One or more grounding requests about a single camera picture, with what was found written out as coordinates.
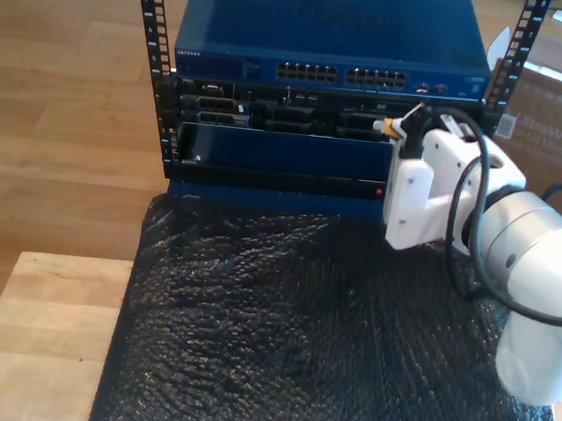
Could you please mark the black bubble wrap mat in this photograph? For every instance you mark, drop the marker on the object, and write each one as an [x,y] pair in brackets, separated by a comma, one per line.
[269,370]

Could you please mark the black perforated rack post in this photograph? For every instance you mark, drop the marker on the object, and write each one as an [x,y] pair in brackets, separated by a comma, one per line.
[147,5]
[531,30]

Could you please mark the black Dell rack server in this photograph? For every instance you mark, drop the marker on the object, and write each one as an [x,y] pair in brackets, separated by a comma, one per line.
[297,102]

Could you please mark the blue sliding rack shelf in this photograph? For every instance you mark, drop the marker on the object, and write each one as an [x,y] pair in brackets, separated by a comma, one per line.
[292,151]

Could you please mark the white paper sheet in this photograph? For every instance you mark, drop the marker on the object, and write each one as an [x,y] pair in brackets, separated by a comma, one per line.
[498,45]

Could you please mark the blue Netgear network switch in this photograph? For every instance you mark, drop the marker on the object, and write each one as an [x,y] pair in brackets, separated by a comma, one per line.
[330,25]

